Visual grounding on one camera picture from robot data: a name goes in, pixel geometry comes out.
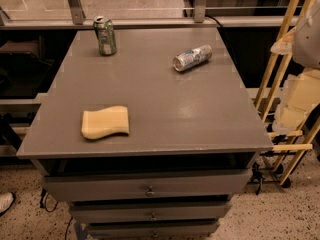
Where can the wooden yellow rack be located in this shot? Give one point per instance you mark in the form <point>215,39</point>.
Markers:
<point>288,148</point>

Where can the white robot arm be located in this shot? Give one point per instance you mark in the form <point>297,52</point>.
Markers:
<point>301,93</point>

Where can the top drawer metal knob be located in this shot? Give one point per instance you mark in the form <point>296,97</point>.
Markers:
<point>150,192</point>

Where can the white shoe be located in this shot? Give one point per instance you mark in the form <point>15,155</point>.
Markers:
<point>6,201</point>

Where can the middle drawer metal knob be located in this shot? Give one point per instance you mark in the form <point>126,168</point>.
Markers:
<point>153,217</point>

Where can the grey drawer cabinet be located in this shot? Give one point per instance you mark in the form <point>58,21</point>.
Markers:
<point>193,135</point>

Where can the silver blue redbull can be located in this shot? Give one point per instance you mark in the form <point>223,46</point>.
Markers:
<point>192,57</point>

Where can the green soda can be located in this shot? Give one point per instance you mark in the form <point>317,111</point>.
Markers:
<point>105,34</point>

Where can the yellow sponge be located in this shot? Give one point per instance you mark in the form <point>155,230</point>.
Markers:
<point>105,122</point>

